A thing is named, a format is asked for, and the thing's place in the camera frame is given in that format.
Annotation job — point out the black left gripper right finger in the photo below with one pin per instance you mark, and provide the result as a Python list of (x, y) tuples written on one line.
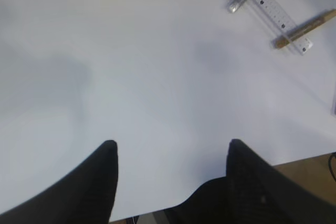
[(258, 193)]

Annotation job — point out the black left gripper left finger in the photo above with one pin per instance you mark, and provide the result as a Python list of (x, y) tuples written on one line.
[(85, 195)]

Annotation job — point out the clear plastic ruler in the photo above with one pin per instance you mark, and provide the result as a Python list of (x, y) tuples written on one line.
[(277, 19)]

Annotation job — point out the gold glitter marker pen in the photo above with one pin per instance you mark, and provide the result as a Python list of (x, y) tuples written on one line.
[(303, 29)]

